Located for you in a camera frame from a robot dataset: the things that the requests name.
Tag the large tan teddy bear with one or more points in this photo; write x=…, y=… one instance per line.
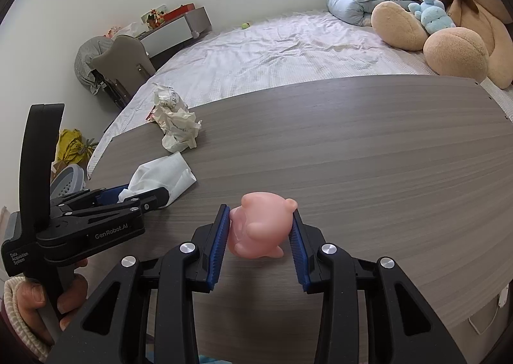
x=473, y=15

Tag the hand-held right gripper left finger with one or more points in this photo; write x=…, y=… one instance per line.
x=216, y=252

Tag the light blue plush toy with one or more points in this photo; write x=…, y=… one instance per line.
x=435, y=15

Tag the tied yellow sack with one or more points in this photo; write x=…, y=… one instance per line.
x=70, y=143

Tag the pink toy pig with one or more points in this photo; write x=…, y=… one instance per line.
x=260, y=224

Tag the white and grey desk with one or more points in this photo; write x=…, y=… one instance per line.
x=168, y=33

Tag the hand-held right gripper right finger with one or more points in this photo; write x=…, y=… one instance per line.
x=298, y=256

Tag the light blue duvet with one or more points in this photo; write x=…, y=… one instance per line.
x=360, y=1

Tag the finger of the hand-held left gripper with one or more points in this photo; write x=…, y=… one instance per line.
x=110, y=193
x=152, y=199

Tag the red flat box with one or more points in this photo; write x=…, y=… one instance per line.
x=180, y=11

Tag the bed with checked sheet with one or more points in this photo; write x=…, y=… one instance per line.
x=280, y=55

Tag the orange toy figurine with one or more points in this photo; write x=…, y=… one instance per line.
x=154, y=17

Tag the person's left hand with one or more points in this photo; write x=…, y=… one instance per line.
x=74, y=288

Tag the grey plastic waste basket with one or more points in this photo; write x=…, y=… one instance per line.
x=66, y=181

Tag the black metal stand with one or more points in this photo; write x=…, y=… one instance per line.
x=114, y=93

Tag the crumpled white paper bag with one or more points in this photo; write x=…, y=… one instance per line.
x=176, y=119

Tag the grey striped garment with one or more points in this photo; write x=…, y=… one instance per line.
x=86, y=59

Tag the beige upholstered chair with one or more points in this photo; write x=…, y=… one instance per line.
x=124, y=59

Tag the white tissue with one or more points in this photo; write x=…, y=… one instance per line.
x=168, y=171

